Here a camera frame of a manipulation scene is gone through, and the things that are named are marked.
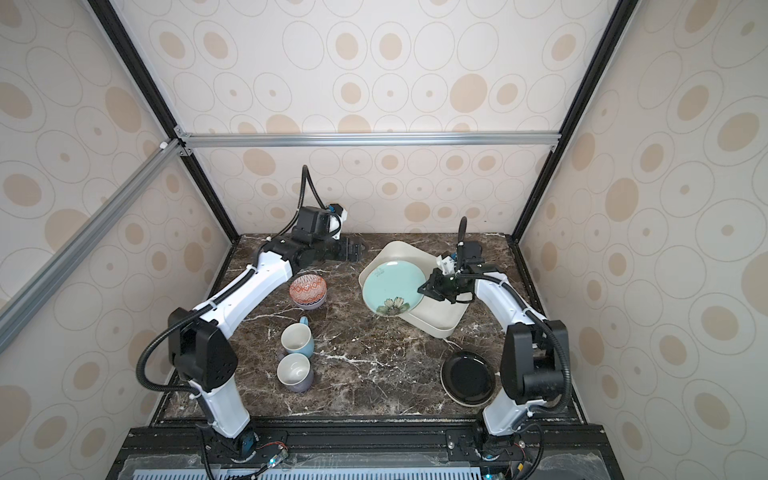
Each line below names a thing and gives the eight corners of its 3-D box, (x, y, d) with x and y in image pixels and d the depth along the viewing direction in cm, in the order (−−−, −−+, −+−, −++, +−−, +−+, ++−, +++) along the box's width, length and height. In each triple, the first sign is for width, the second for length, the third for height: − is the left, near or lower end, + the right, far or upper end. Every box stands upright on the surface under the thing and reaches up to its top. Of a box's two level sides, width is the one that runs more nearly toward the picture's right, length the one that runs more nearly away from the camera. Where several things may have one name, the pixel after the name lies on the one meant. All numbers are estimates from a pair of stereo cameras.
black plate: (443, 406, 82) (445, 401, 78) (438, 357, 91) (440, 350, 87) (496, 406, 82) (501, 401, 78) (485, 357, 91) (490, 350, 87)
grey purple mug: (281, 393, 84) (272, 383, 77) (288, 364, 89) (279, 352, 83) (313, 393, 84) (306, 383, 77) (317, 364, 89) (312, 352, 83)
